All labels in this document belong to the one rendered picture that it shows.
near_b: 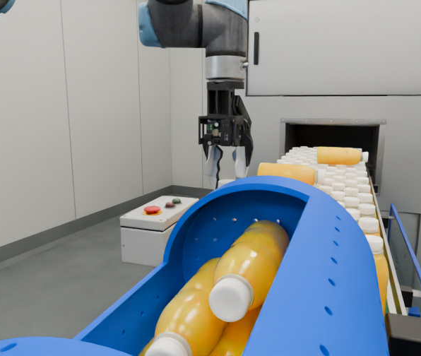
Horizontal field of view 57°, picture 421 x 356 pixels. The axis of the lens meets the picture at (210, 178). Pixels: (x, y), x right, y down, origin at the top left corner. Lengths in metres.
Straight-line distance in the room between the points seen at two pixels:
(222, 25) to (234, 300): 0.49
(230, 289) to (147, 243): 0.45
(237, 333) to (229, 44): 0.48
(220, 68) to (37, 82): 3.19
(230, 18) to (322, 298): 0.55
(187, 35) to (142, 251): 0.43
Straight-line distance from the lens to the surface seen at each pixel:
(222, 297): 0.39
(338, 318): 0.28
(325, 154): 1.58
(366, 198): 1.11
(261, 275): 0.41
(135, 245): 0.82
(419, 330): 0.69
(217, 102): 0.70
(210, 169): 0.76
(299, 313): 0.24
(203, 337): 0.41
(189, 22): 0.72
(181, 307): 0.42
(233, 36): 0.72
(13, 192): 3.68
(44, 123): 3.85
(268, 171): 1.13
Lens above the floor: 1.33
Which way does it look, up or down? 11 degrees down
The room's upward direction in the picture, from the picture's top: straight up
